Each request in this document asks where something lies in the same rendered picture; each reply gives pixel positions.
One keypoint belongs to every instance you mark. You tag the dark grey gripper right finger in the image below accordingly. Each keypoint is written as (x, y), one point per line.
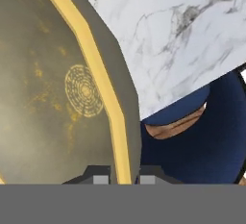
(153, 174)

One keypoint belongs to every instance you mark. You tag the blue cushioned stool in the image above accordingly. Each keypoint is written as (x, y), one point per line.
(198, 144)

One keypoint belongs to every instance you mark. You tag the grey bowl with gold rim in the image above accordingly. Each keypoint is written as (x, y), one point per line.
(48, 90)

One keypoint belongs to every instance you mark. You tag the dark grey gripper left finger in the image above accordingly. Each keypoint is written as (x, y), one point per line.
(96, 174)

